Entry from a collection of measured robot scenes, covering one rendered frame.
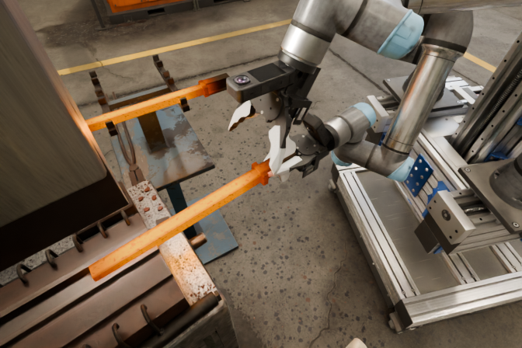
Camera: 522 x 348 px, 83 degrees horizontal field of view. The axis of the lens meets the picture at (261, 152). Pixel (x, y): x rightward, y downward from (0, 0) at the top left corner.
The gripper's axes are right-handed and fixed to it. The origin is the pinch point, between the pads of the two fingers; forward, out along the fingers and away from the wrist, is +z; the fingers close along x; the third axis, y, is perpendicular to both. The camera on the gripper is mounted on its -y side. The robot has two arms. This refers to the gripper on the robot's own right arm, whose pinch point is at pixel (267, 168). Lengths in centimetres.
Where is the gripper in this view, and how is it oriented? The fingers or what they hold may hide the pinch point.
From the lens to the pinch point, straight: 66.9
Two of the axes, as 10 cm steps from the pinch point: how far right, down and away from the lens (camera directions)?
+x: -6.0, -5.9, 5.4
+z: -8.0, 4.5, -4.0
